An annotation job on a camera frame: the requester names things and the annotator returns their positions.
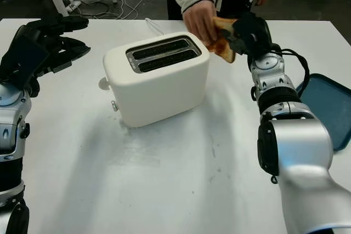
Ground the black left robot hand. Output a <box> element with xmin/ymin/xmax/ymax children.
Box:
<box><xmin>0</xmin><ymin>14</ymin><xmax>91</xmax><ymax>87</ymax></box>

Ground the blue plastic tray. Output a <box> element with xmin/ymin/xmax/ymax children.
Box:
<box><xmin>295</xmin><ymin>73</ymin><xmax>351</xmax><ymax>152</ymax></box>

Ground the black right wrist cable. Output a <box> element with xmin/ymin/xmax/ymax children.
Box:
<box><xmin>270</xmin><ymin>43</ymin><xmax>312</xmax><ymax>89</ymax></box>

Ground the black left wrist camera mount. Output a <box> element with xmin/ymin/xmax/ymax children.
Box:
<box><xmin>27</xmin><ymin>77</ymin><xmax>41</xmax><ymax>98</ymax></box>

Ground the white power strip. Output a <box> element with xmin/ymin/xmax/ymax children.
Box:
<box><xmin>65</xmin><ymin>0</ymin><xmax>82</xmax><ymax>13</ymax></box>

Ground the cream white toaster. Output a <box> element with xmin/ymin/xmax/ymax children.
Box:
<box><xmin>98</xmin><ymin>31</ymin><xmax>211</xmax><ymax>128</ymax></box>

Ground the white floor cable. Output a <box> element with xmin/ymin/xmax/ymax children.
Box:
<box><xmin>116</xmin><ymin>0</ymin><xmax>168</xmax><ymax>20</ymax></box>

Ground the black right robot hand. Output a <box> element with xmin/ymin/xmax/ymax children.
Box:
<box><xmin>222</xmin><ymin>12</ymin><xmax>273</xmax><ymax>57</ymax></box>

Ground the white toaster power cord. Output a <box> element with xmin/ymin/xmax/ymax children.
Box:
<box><xmin>144</xmin><ymin>18</ymin><xmax>165</xmax><ymax>37</ymax></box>

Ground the person's right hand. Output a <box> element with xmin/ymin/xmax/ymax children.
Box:
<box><xmin>183</xmin><ymin>0</ymin><xmax>219</xmax><ymax>46</ymax></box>

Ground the browned toast slice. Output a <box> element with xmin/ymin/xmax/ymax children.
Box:
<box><xmin>206</xmin><ymin>16</ymin><xmax>237</xmax><ymax>64</ymax></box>

